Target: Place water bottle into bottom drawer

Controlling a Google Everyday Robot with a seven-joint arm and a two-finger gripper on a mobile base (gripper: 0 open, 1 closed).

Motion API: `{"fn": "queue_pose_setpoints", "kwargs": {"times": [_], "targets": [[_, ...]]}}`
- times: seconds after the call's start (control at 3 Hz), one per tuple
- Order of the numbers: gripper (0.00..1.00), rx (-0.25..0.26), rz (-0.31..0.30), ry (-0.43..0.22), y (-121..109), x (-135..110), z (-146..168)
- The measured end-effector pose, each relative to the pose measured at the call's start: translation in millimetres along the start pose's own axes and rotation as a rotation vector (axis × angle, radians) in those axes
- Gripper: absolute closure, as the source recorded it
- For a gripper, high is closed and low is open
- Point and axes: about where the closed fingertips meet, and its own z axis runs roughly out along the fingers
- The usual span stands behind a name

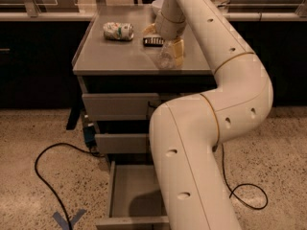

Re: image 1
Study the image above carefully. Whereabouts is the blue tape floor mark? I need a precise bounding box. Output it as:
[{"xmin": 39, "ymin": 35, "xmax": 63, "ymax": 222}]
[{"xmin": 53, "ymin": 209, "xmax": 86, "ymax": 230}]

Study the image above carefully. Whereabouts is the top grey drawer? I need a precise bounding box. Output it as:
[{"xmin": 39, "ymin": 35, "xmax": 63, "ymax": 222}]
[{"xmin": 82, "ymin": 91, "xmax": 180, "ymax": 121}]

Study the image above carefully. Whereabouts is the black cable left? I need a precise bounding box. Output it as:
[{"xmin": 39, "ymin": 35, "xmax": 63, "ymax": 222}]
[{"xmin": 34, "ymin": 142, "xmax": 106, "ymax": 230}]

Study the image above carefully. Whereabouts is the white bowl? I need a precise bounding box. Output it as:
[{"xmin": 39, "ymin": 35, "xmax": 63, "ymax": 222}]
[{"xmin": 152, "ymin": 0, "xmax": 164, "ymax": 14}]

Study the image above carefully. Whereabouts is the black cable right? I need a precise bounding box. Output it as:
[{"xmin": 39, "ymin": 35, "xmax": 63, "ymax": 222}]
[{"xmin": 220, "ymin": 143, "xmax": 269, "ymax": 211}]

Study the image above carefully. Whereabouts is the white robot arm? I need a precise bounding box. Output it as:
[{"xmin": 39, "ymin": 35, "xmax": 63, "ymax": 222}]
[{"xmin": 150, "ymin": 0, "xmax": 273, "ymax": 230}]

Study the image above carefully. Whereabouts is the black chocolate bar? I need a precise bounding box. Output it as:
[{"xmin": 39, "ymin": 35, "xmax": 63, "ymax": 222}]
[{"xmin": 143, "ymin": 36, "xmax": 164, "ymax": 47}]

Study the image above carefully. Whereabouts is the grey drawer cabinet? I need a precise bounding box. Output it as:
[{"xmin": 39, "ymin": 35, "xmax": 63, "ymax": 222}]
[{"xmin": 71, "ymin": 5, "xmax": 219, "ymax": 230}]

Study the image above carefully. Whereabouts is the clear plastic water bottle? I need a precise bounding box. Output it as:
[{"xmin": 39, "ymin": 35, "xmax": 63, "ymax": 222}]
[{"xmin": 157, "ymin": 41, "xmax": 176, "ymax": 70}]

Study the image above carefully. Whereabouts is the black cable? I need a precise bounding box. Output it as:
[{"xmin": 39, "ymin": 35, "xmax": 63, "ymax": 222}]
[
  {"xmin": 34, "ymin": 142, "xmax": 106, "ymax": 230},
  {"xmin": 220, "ymin": 143, "xmax": 269, "ymax": 211}
]

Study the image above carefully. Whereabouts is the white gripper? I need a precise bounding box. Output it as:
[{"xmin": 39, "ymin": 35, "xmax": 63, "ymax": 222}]
[{"xmin": 143, "ymin": 11, "xmax": 186, "ymax": 67}]

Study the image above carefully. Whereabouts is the blue power adapter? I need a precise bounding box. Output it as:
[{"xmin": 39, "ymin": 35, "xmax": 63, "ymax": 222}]
[{"xmin": 83, "ymin": 126, "xmax": 96, "ymax": 148}]

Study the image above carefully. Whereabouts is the middle grey drawer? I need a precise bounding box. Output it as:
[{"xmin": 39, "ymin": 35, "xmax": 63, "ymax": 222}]
[{"xmin": 95, "ymin": 134, "xmax": 149, "ymax": 154}]

